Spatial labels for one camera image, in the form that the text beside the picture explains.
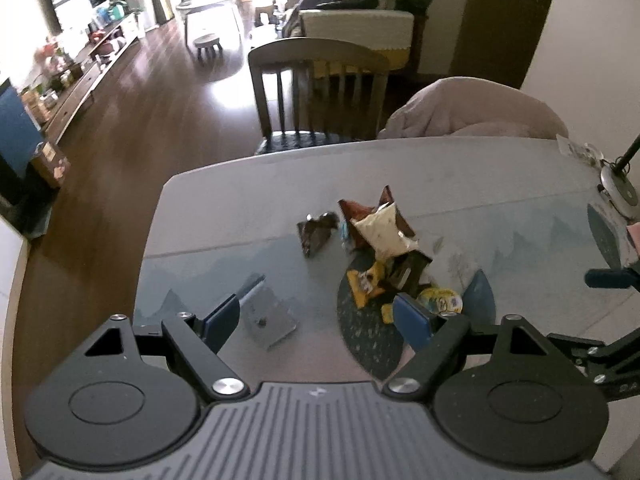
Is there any long media cabinet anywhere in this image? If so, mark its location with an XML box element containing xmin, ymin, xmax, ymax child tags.
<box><xmin>20</xmin><ymin>10</ymin><xmax>147</xmax><ymax>147</ymax></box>

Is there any clear plastic wrapper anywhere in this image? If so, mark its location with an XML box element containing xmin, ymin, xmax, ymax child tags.
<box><xmin>556</xmin><ymin>133</ymin><xmax>604</xmax><ymax>167</ymax></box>

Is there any beige covered chair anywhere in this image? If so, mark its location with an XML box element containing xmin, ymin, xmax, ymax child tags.
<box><xmin>377</xmin><ymin>76</ymin><xmax>571</xmax><ymax>141</ymax></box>

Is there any small cardboard box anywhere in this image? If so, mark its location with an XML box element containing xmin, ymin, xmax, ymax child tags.
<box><xmin>29</xmin><ymin>140</ymin><xmax>71</xmax><ymax>191</ymax></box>

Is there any blue panel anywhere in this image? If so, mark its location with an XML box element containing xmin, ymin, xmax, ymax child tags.
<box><xmin>0</xmin><ymin>79</ymin><xmax>44</xmax><ymax>182</ymax></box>

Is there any dark snack packet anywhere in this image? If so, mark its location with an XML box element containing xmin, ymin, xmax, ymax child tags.
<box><xmin>297</xmin><ymin>211</ymin><xmax>342</xmax><ymax>259</ymax></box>

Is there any brown snack packet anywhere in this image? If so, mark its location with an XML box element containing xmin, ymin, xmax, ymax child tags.
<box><xmin>338</xmin><ymin>186</ymin><xmax>417</xmax><ymax>252</ymax></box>

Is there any round tripod base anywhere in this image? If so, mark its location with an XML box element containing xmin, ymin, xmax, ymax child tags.
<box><xmin>597</xmin><ymin>135</ymin><xmax>640</xmax><ymax>219</ymax></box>

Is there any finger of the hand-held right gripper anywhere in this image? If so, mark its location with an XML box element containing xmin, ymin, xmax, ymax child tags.
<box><xmin>545</xmin><ymin>327</ymin><xmax>640</xmax><ymax>376</ymax></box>
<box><xmin>584</xmin><ymin>266</ymin><xmax>640</xmax><ymax>290</ymax></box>

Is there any yellow snack packet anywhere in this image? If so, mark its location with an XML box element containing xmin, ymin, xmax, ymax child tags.
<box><xmin>347</xmin><ymin>261</ymin><xmax>389</xmax><ymax>309</ymax></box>

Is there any black and white snack packet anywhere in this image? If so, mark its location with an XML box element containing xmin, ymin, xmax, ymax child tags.
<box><xmin>386</xmin><ymin>249</ymin><xmax>434</xmax><ymax>297</ymax></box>

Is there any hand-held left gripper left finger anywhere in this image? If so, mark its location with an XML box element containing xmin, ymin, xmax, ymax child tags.
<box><xmin>82</xmin><ymin>292</ymin><xmax>251</xmax><ymax>402</ymax></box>

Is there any cream sofa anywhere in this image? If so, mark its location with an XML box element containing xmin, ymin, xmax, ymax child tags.
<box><xmin>297</xmin><ymin>7</ymin><xmax>417</xmax><ymax>72</ymax></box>

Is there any white coffee table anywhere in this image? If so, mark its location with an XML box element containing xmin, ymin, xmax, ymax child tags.
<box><xmin>175</xmin><ymin>0</ymin><xmax>242</xmax><ymax>47</ymax></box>

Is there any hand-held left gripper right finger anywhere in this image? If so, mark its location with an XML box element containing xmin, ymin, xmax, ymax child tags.
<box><xmin>382</xmin><ymin>294</ymin><xmax>586</xmax><ymax>402</ymax></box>

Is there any small wooden stool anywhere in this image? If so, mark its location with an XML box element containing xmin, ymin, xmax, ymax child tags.
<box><xmin>192</xmin><ymin>33</ymin><xmax>224</xmax><ymax>64</ymax></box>

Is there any wooden chair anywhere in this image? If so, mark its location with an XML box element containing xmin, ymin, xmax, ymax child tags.
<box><xmin>248</xmin><ymin>38</ymin><xmax>391</xmax><ymax>157</ymax></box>

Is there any cream white snack packet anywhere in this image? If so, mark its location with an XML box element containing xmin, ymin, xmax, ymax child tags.
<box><xmin>349</xmin><ymin>202</ymin><xmax>420</xmax><ymax>262</ymax></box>

